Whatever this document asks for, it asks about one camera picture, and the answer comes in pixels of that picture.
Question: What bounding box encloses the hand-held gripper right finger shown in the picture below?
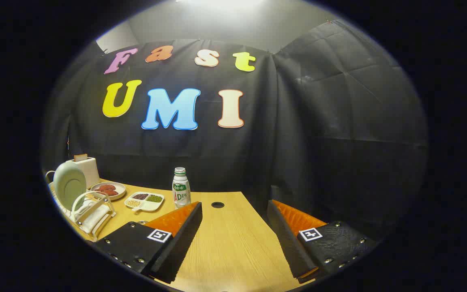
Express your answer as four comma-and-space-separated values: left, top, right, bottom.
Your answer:
267, 200, 380, 284

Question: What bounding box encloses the white divided dish with beans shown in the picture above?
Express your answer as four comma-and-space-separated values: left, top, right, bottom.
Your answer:
124, 191, 165, 213

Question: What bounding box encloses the pale green plate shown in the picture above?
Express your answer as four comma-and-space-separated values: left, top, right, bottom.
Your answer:
53, 162, 87, 211

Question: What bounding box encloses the white wire dish rack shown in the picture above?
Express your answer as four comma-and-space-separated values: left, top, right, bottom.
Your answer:
46, 170, 116, 242

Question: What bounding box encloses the white toaster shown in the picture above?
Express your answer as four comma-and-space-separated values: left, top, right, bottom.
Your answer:
66, 157, 100, 189

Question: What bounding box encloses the white green drink bottle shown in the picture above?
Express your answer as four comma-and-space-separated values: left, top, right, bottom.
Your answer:
172, 167, 191, 209

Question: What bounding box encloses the beige plate with meat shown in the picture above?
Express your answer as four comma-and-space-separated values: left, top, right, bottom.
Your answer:
90, 182, 126, 201

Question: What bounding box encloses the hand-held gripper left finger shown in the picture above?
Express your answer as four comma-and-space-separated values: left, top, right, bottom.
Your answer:
92, 202, 203, 284

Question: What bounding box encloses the black backdrop cloth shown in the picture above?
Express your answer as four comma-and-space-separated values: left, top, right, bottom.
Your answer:
41, 20, 428, 244

